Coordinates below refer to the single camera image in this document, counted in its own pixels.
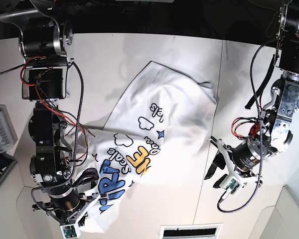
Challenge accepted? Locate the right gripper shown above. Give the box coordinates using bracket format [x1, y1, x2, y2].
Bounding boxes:
[32, 186, 99, 226]

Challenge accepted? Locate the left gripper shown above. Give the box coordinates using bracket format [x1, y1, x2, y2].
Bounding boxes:
[204, 136, 265, 189]

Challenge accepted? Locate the white printed t-shirt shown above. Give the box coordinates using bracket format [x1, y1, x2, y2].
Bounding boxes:
[76, 61, 217, 233]

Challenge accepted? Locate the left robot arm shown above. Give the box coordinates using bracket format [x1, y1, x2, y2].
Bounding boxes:
[205, 0, 299, 194]

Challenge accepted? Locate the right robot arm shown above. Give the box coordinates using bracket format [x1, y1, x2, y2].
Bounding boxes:
[0, 0, 99, 227]

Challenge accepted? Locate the white table vent slot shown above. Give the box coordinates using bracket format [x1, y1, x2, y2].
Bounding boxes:
[159, 223, 223, 239]

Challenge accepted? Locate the clear plastic parts box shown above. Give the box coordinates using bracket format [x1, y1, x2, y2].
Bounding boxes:
[0, 104, 18, 154]

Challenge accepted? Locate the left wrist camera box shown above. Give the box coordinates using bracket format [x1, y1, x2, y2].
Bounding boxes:
[220, 174, 245, 196]

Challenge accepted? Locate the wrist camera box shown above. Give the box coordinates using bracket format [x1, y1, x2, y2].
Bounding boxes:
[60, 223, 81, 239]
[220, 174, 245, 196]

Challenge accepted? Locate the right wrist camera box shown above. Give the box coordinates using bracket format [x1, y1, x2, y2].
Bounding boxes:
[60, 223, 81, 239]

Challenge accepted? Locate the braided camera cable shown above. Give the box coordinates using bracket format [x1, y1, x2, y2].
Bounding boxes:
[216, 171, 264, 214]

